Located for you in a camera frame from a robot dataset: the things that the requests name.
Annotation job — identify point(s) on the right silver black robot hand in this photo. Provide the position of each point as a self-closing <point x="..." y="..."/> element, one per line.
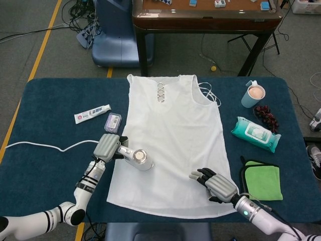
<point x="222" y="188"/>

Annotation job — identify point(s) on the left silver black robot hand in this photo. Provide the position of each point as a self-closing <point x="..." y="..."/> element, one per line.
<point x="106" y="146"/>

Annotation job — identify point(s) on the white handheld electronic device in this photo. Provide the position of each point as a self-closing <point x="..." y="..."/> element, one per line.
<point x="141" y="162"/>

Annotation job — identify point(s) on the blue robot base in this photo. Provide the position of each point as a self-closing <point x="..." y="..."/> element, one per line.
<point x="115" y="37"/>

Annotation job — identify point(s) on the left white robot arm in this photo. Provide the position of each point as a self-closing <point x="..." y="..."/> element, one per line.
<point x="82" y="193"/>

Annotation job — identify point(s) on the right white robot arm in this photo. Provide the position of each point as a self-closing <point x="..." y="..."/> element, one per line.
<point x="260" y="218"/>

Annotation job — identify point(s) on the clear purple plastic box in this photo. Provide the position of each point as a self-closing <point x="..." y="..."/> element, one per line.
<point x="113" y="122"/>

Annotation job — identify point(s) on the white toothpaste tube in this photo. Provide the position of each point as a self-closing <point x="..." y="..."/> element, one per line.
<point x="90" y="113"/>

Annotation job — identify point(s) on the green microfibre cloth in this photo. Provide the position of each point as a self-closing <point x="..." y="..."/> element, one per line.
<point x="260" y="183"/>

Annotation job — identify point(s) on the teal wet wipes pack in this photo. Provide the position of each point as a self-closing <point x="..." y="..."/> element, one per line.
<point x="253" y="133"/>

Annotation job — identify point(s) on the dark blue table cover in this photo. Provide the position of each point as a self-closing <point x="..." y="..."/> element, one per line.
<point x="50" y="113"/>

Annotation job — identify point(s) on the white sleeveless top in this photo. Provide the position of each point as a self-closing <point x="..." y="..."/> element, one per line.
<point x="175" y="120"/>

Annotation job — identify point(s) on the blue robot chassis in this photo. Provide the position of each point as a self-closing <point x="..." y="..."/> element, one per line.
<point x="158" y="232"/>

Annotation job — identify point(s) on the dark red grape bunch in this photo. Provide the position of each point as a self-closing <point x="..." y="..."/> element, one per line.
<point x="268" y="118"/>

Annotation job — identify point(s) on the light blue cup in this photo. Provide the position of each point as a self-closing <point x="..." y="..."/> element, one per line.
<point x="249" y="99"/>

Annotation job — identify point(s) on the grey white sneaker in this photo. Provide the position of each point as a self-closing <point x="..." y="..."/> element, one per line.
<point x="315" y="159"/>

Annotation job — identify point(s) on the blue power strip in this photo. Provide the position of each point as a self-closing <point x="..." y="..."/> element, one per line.
<point x="84" y="37"/>

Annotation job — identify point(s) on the grey white device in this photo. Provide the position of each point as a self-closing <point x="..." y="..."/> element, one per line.
<point x="316" y="121"/>

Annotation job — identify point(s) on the small yellow ball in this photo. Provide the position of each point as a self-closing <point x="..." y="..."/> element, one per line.
<point x="213" y="68"/>

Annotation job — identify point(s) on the brown mahjong table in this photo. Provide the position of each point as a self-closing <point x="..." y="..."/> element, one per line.
<point x="200" y="22"/>

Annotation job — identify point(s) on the blue mahjong tile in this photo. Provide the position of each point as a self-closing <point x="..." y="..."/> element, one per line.
<point x="264" y="5"/>
<point x="192" y="2"/>

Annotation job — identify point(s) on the white patterned mahjong tile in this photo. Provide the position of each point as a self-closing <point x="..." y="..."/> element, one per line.
<point x="219" y="3"/>

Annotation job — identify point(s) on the white storage box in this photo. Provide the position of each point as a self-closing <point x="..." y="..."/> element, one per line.
<point x="304" y="5"/>

